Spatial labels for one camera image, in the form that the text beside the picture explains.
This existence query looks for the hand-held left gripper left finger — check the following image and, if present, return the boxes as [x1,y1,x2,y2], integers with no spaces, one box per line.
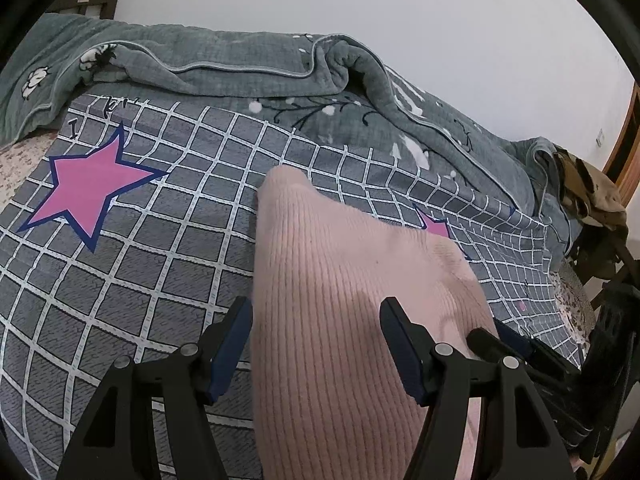
[56,296,253,480]

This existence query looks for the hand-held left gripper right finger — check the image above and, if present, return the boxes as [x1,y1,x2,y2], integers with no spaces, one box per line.
[379,297,576,480]

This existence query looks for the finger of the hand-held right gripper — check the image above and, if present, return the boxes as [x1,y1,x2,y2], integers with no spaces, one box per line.
[466,327,526,366]
[492,316,583,386]

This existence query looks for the pink knitted sweater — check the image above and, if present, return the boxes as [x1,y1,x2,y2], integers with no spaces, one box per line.
[250,165,501,480]

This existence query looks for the wooden chair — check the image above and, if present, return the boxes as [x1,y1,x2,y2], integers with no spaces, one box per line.
[570,227,640,311]

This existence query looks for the grey checked star bed sheet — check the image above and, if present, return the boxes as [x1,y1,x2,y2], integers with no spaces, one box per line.
[0,91,586,480]

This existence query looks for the camouflage cloth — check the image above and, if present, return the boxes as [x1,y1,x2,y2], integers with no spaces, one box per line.
[552,146,628,231]

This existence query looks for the grey-green quilt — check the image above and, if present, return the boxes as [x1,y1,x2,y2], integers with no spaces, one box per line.
[0,12,583,256]

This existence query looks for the floral bed sheet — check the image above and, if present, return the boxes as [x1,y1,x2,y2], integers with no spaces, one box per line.
[0,132,597,361]

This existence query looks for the wooden headboard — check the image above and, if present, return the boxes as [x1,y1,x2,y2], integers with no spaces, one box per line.
[47,0,119,21]

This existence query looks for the wooden door frame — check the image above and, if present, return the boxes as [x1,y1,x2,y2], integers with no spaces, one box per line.
[602,82,640,203]

